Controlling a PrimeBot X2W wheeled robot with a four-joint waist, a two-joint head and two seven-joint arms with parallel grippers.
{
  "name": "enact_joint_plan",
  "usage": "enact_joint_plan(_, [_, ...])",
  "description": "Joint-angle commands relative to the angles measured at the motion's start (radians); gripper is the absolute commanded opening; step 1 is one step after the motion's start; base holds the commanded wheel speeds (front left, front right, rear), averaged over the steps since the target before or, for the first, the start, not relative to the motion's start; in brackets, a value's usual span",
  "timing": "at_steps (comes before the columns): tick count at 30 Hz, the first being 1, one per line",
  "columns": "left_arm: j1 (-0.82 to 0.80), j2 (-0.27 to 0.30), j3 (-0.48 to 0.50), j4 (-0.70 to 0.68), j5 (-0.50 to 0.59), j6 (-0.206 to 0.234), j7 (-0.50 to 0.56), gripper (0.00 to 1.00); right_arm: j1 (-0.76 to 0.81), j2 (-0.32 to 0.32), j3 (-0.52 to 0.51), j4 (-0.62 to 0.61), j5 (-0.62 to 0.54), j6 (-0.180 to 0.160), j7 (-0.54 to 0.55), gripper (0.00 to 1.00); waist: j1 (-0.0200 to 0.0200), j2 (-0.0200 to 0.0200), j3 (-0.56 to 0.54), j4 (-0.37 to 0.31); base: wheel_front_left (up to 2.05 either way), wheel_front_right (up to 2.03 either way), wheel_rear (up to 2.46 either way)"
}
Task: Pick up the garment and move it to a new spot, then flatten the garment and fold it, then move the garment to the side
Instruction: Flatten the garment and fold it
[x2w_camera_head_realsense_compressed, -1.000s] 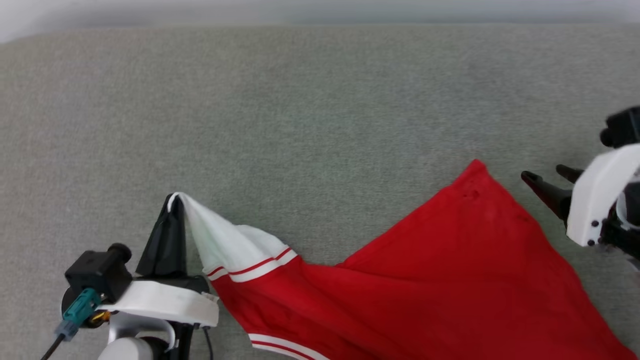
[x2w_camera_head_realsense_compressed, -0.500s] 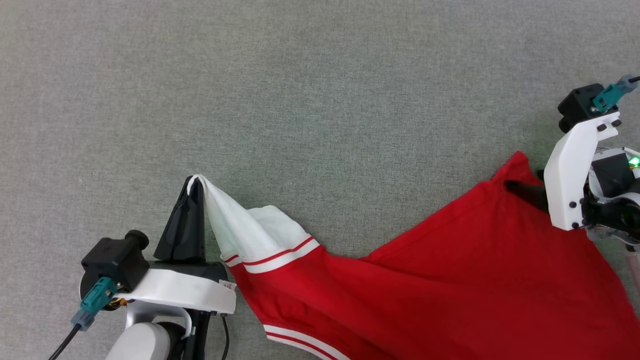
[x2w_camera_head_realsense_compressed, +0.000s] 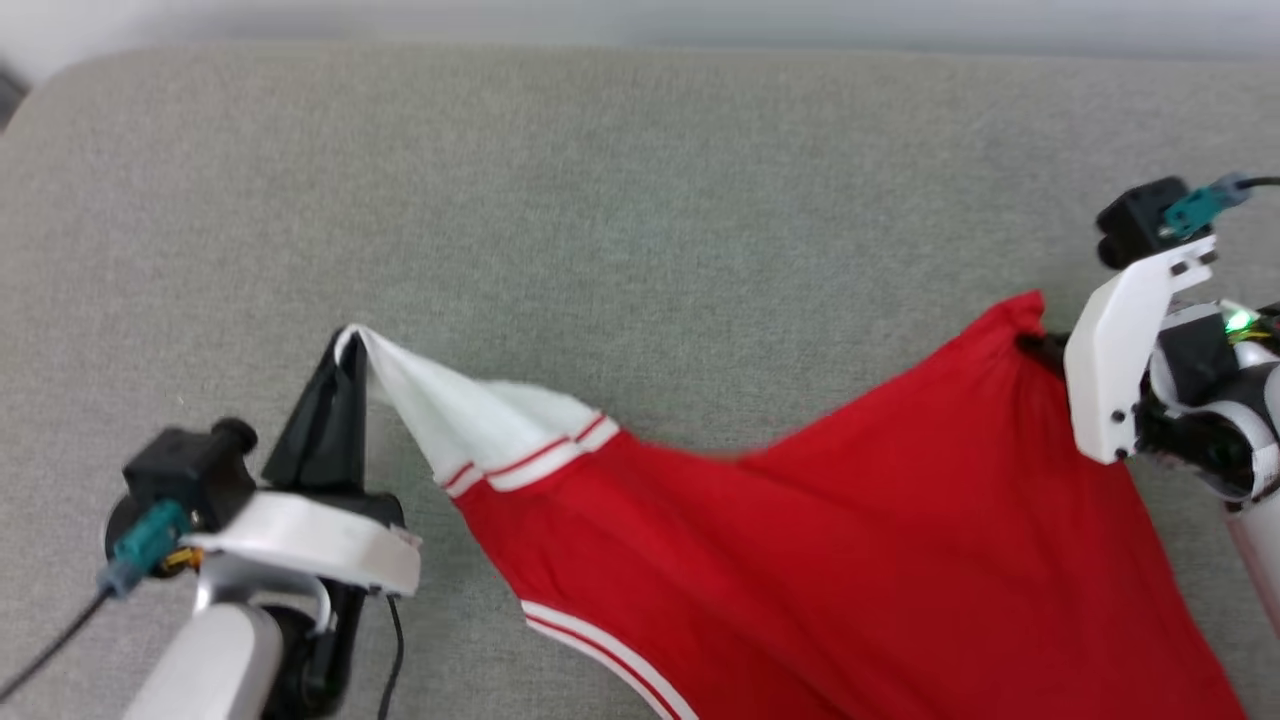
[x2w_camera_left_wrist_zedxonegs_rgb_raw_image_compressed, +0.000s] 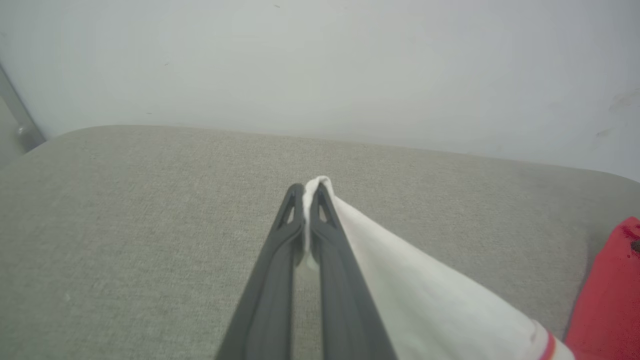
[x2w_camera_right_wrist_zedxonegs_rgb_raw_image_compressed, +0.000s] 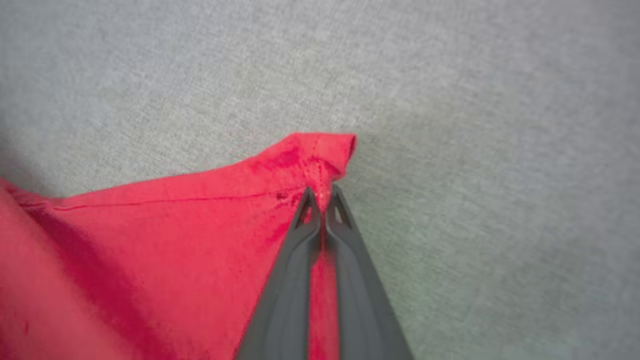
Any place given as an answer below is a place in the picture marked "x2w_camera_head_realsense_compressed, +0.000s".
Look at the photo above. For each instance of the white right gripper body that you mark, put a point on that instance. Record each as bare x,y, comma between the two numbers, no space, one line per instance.
1105,380

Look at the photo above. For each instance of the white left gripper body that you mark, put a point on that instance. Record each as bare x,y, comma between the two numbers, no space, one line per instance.
320,540

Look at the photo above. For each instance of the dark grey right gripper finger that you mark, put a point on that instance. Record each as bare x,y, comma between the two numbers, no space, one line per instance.
1042,352

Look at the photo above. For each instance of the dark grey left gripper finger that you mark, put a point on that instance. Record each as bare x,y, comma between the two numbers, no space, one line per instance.
300,450
350,450

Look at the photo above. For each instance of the red garment with white trim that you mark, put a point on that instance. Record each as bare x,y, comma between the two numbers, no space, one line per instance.
850,560

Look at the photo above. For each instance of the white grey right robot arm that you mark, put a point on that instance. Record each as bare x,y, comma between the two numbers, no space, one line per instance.
1260,540

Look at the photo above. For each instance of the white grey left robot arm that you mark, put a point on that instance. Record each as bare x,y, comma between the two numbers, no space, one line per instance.
215,660

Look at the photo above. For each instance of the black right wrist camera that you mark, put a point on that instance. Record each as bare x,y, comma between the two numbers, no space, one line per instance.
1135,225

